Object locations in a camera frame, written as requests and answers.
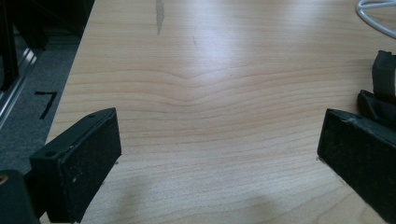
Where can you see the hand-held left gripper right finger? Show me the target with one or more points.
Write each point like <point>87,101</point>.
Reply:
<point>361,155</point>

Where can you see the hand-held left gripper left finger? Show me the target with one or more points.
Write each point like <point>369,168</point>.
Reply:
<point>81,161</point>

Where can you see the dark cabinet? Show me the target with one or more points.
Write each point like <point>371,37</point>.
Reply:
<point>46,15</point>

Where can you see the aluminium frame rail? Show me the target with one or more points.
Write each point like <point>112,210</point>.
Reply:
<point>14,87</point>

